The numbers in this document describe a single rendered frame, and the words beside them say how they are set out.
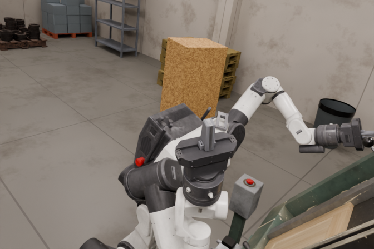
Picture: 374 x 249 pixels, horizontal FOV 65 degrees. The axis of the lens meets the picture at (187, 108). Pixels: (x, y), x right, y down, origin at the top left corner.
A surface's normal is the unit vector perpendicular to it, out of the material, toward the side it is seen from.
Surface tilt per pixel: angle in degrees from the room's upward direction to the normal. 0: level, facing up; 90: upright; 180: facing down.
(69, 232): 0
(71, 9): 90
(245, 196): 90
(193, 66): 90
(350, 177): 90
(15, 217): 0
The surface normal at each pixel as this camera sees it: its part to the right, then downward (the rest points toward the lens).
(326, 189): -0.59, 0.26
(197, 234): 0.07, -0.95
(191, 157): 0.04, -0.77
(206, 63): 0.50, 0.42
